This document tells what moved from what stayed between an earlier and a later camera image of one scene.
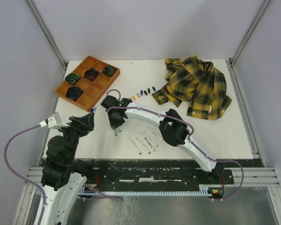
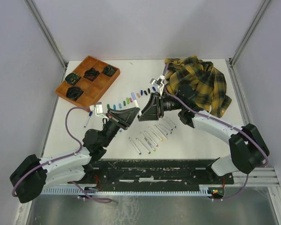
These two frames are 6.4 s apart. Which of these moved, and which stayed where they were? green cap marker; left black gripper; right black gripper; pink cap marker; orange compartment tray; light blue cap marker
Moved: left black gripper; right black gripper
Stayed: light blue cap marker; pink cap marker; orange compartment tray; green cap marker
